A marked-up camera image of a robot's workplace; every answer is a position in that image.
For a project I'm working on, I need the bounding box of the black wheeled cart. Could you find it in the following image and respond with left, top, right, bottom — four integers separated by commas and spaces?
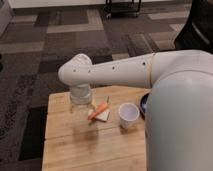
104, 0, 142, 19

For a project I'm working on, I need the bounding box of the white paper cup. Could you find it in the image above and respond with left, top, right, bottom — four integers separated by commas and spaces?
118, 103, 140, 129

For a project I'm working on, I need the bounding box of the dark blue plate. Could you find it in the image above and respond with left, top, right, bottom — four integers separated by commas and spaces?
139, 93, 150, 119

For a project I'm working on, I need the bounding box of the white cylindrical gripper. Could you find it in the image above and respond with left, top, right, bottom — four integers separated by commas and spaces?
70, 84, 95, 113

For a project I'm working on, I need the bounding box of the orange carrot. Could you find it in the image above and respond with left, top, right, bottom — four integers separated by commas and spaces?
88, 102, 108, 120

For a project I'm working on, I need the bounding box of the white cabinet corner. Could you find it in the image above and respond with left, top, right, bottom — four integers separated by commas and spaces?
0, 0, 14, 37

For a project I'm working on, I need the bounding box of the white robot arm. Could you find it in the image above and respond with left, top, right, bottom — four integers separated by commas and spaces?
58, 49, 213, 171

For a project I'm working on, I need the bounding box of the black office chair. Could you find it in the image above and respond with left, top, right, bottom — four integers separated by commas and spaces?
174, 0, 213, 54

